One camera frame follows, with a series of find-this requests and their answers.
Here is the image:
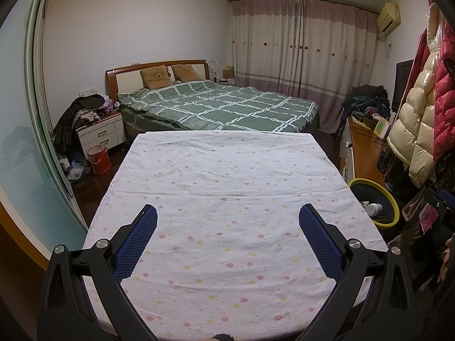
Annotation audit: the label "pink printed cloth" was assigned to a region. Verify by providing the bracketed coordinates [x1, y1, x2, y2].
[419, 204, 441, 233]

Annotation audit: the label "beige and mauve curtain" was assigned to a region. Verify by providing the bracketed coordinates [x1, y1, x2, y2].
[229, 0, 379, 136]

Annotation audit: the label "white nightstand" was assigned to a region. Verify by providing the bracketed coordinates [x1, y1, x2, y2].
[76, 111, 125, 155]

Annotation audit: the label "wooden desk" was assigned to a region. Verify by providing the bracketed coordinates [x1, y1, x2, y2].
[339, 115, 392, 185]

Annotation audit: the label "frosted glass sliding door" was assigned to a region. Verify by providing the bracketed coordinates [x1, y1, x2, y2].
[0, 0, 89, 263]

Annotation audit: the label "plastic bags on floor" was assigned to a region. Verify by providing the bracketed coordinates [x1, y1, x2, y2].
[59, 153, 91, 182]

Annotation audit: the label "pile of dark clothes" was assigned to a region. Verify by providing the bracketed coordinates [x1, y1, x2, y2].
[53, 94, 107, 157]

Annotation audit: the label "black television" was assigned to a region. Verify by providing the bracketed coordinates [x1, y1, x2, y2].
[391, 59, 415, 112]

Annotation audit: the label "red quilted puffer jacket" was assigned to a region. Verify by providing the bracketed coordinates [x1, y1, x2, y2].
[432, 36, 455, 157]

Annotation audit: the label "wooden bed headboard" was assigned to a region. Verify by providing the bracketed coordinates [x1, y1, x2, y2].
[105, 60, 208, 103]

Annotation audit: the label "bed with green plaid duvet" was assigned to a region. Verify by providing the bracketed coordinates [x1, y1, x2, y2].
[117, 80, 319, 134]

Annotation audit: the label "red hanging garment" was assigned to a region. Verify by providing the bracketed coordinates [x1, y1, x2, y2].
[407, 28, 429, 95]

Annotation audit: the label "yellowed air conditioner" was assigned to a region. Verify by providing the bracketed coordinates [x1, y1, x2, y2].
[377, 2, 401, 36]

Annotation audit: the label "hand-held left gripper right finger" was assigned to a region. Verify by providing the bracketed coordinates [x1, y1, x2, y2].
[299, 204, 416, 341]

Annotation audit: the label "heap of mixed clothes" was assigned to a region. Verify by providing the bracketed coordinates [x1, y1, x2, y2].
[342, 85, 390, 121]

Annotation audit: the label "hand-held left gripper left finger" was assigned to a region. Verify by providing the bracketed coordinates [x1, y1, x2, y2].
[37, 204, 159, 341]

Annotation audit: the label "red bucket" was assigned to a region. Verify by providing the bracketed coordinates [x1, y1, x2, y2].
[87, 145, 112, 175]

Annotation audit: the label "yellow-rimmed black trash bin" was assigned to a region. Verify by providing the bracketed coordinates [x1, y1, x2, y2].
[348, 178, 400, 228]

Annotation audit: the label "brown pillow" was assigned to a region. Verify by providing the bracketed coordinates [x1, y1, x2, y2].
[171, 64, 201, 82]
[139, 65, 174, 89]

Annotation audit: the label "cream puffer jacket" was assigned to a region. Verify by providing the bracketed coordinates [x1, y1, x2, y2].
[387, 3, 445, 189]

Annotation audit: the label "green and white box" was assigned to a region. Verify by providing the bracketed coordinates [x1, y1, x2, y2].
[373, 115, 392, 139]

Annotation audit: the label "grey brown bag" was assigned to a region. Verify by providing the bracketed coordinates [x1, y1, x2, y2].
[400, 188, 427, 228]

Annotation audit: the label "white dotted tablecloth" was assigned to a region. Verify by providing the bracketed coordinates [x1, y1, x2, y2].
[82, 130, 390, 341]

